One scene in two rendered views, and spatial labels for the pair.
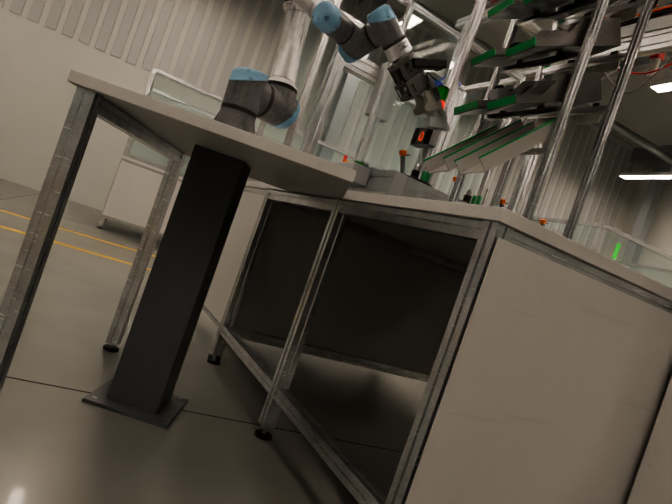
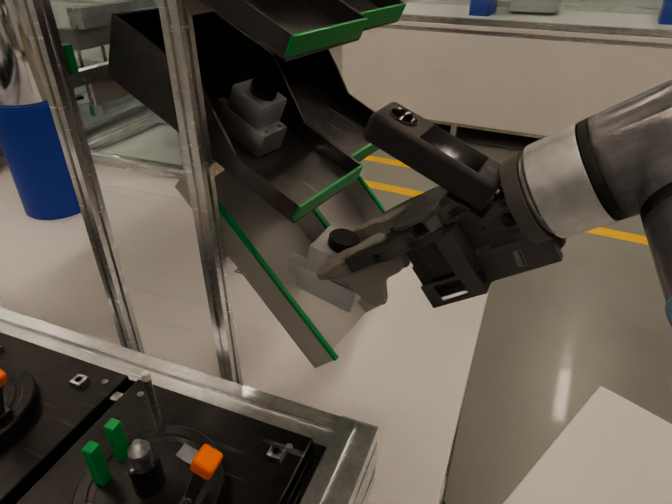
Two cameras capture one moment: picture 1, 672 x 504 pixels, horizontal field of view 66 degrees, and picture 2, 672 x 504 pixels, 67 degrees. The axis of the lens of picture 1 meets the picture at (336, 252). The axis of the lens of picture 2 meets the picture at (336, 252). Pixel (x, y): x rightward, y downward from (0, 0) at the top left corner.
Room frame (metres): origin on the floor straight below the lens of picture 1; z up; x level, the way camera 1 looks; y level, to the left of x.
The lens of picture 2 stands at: (1.89, 0.17, 1.44)
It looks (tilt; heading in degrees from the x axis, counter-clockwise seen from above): 32 degrees down; 229
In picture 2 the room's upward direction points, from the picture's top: straight up
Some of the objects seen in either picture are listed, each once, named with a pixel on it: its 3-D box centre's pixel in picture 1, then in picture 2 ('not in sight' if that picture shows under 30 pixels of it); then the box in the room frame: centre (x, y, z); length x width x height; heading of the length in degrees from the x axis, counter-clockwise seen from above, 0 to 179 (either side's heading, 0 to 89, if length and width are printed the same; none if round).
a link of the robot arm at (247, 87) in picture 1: (247, 90); not in sight; (1.67, 0.44, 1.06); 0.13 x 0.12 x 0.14; 140
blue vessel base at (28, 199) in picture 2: not in sight; (44, 155); (1.68, -1.16, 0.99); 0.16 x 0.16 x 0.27
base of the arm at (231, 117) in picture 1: (235, 124); not in sight; (1.66, 0.44, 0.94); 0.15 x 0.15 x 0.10
